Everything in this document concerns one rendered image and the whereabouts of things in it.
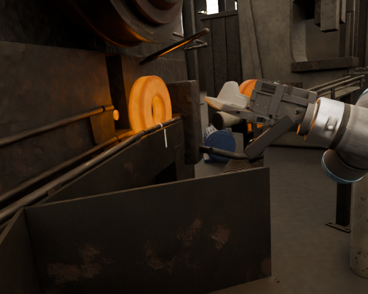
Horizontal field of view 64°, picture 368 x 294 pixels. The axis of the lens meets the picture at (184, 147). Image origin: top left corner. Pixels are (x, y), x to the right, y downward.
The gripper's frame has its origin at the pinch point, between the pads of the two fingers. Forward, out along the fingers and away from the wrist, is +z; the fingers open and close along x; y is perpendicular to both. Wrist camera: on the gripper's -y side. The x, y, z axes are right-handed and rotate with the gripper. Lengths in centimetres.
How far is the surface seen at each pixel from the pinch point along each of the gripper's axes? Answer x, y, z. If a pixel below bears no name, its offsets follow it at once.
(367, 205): -54, -30, -54
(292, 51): -263, 29, -8
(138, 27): 10.4, 11.5, 13.8
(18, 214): 47.7, -3.2, 0.2
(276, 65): -265, 12, 3
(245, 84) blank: -39.1, 2.5, -1.4
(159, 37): 1.1, 10.8, 13.6
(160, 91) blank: -1.8, -0.7, 12.3
